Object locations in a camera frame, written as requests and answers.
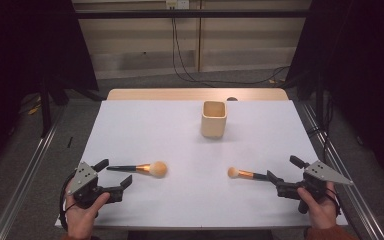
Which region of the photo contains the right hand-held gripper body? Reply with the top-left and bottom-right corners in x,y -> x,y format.
275,160 -> 354,215

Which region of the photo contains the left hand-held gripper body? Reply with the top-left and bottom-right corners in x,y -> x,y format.
67,161 -> 125,210

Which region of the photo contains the small makeup brush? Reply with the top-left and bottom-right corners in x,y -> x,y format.
227,166 -> 271,182

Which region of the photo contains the large makeup brush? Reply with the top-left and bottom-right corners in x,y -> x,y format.
106,161 -> 168,178

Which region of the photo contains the beige square cup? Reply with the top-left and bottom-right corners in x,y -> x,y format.
200,100 -> 228,139

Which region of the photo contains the person's right hand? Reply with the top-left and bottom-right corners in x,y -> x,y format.
297,182 -> 341,230

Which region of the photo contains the person's left hand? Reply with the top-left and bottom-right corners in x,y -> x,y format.
64,191 -> 111,239

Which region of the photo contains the white table mat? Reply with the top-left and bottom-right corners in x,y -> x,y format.
54,99 -> 349,229

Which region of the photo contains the black stand leg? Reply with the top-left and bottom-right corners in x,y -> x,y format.
39,78 -> 53,138

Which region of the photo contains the black curtain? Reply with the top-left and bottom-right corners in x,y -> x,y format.
285,0 -> 384,193
0,0 -> 100,174

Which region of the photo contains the black horizontal bar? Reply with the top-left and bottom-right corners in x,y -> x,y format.
74,9 -> 311,20

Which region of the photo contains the aluminium rail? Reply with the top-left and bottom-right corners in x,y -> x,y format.
0,103 -> 68,240
300,101 -> 384,240

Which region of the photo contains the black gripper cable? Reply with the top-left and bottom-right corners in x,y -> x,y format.
325,187 -> 343,218
59,171 -> 77,232

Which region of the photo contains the black floor cable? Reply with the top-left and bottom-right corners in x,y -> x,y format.
171,18 -> 291,85

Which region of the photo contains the thin vertical wall strip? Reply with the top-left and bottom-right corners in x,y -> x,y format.
196,0 -> 203,73

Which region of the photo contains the white wall socket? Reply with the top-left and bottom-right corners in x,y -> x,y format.
165,0 -> 190,10

